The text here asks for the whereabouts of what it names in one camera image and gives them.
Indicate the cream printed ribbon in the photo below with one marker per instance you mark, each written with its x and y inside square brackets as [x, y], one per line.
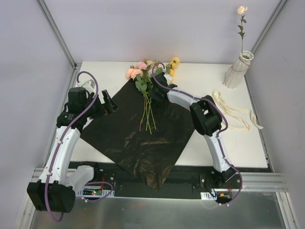
[230, 111]

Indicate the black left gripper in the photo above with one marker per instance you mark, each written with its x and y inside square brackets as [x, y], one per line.
[103, 105]

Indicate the black wrapping paper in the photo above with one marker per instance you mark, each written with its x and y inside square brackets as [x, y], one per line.
[147, 153]

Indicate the cream rose stem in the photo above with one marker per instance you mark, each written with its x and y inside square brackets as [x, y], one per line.
[241, 12]

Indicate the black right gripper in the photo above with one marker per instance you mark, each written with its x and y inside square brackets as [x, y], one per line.
[161, 79]

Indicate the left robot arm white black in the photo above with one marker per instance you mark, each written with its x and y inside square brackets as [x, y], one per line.
[55, 191]

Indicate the pink rose cluster stem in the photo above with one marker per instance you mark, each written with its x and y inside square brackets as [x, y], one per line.
[143, 65]

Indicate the right white cable duct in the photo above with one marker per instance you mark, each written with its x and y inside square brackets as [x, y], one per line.
[208, 196]

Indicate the left aluminium frame post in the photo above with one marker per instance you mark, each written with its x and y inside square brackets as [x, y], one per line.
[56, 32]

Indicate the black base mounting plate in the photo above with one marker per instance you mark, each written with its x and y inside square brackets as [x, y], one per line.
[183, 182]

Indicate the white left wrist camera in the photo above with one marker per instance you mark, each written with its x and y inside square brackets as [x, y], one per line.
[89, 85]

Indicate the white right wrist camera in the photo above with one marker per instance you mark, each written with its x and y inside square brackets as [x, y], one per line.
[168, 78]

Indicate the white cable duct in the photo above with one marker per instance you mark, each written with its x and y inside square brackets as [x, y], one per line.
[208, 196]
[94, 192]

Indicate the aluminium front rail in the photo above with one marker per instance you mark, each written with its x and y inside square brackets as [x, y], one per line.
[249, 181]

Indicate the peach rose pair stem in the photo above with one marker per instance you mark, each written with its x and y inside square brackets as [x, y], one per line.
[144, 85]

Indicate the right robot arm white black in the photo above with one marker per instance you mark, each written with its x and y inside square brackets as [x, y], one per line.
[207, 121]

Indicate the pink rose green stem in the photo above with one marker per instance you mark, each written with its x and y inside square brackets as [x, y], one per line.
[146, 87]

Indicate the left white cable duct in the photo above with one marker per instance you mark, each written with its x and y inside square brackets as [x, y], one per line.
[94, 192]

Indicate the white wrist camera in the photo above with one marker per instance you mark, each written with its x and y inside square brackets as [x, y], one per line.
[168, 78]
[89, 85]

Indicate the yellow flower stem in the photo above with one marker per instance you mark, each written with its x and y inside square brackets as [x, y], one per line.
[172, 66]

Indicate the white ribbed ceramic vase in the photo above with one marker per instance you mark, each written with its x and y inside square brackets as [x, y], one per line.
[236, 72]

